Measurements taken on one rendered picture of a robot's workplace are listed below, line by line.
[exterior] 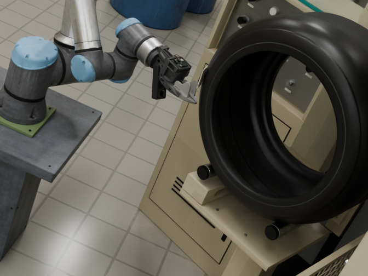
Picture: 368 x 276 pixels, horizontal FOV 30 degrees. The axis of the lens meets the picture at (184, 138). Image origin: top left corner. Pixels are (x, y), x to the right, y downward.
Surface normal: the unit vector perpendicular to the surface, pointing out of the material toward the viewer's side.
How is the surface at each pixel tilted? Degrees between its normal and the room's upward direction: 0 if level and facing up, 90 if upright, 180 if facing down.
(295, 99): 90
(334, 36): 16
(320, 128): 90
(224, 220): 0
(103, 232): 0
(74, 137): 0
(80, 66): 95
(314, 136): 90
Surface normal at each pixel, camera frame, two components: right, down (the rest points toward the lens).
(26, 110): 0.44, 0.33
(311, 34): -0.24, -0.51
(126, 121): 0.34, -0.80
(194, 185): -0.65, 0.18
